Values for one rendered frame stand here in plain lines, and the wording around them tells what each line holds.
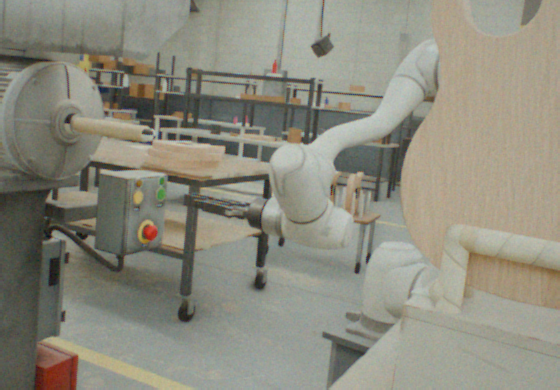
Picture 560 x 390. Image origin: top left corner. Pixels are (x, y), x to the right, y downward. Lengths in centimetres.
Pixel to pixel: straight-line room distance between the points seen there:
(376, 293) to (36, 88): 104
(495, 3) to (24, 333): 1135
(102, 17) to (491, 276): 74
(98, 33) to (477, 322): 75
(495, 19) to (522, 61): 1145
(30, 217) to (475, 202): 108
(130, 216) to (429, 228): 90
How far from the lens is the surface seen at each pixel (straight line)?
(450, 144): 79
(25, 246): 155
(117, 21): 106
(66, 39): 114
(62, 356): 174
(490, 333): 77
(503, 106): 78
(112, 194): 153
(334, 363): 181
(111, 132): 125
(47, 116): 132
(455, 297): 78
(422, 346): 80
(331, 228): 131
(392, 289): 170
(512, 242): 75
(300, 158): 118
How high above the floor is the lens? 134
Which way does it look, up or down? 7 degrees down
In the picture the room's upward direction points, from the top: 6 degrees clockwise
